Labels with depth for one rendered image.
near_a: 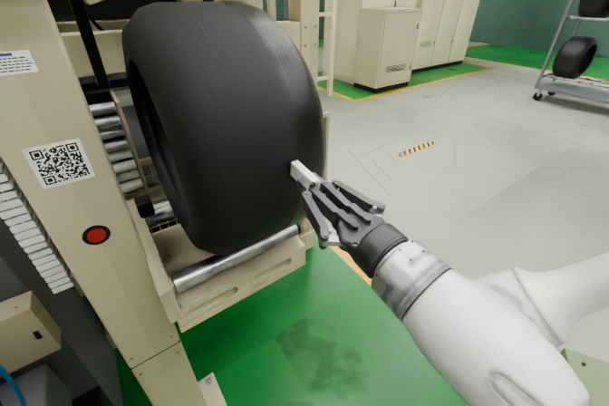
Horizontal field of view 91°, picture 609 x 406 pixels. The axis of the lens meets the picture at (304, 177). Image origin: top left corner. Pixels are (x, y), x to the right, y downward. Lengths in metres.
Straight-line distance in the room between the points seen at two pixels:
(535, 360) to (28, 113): 0.70
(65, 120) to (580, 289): 0.77
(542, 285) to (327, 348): 1.27
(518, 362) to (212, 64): 0.52
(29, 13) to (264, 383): 1.46
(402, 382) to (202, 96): 1.47
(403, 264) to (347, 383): 1.26
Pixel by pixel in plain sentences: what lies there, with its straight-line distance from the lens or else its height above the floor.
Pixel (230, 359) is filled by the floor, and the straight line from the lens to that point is 1.67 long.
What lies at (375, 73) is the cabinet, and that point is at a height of 0.32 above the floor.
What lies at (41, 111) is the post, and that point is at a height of 1.31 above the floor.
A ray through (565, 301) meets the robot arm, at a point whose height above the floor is 1.14.
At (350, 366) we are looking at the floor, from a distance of 1.64.
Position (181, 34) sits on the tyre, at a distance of 0.55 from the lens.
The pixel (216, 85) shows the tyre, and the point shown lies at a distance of 0.50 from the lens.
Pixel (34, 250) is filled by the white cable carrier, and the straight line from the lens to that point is 0.74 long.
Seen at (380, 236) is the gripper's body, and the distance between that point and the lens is 0.40.
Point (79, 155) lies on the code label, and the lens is 0.64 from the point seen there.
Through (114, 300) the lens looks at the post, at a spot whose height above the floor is 0.88.
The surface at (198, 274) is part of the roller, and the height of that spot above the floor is 0.91.
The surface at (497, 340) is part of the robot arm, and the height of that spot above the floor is 1.19.
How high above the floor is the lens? 1.46
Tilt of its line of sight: 32 degrees down
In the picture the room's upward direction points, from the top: straight up
